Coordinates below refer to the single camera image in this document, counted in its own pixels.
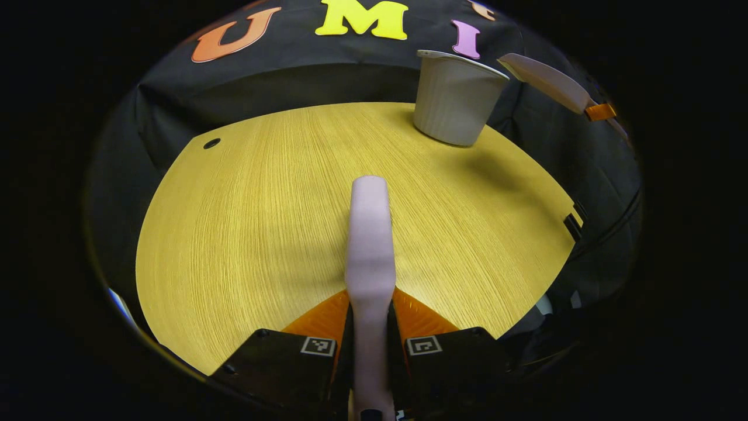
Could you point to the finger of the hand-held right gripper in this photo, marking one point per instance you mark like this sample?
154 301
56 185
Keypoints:
601 112

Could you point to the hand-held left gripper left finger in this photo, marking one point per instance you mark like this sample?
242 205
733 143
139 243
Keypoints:
280 368

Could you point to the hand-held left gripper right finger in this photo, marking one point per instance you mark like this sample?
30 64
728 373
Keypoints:
456 368

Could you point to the pink grey dustpan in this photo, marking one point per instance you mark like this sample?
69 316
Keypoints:
549 79

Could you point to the grey ribbed garbage bin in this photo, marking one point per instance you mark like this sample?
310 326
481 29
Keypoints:
456 99

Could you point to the small pink broom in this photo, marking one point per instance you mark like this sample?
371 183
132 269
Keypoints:
370 245

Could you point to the black desk edge clamp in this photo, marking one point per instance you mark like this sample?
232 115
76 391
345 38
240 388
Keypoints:
580 210
572 227

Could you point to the black backdrop cloth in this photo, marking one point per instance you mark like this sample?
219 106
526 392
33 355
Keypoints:
292 82

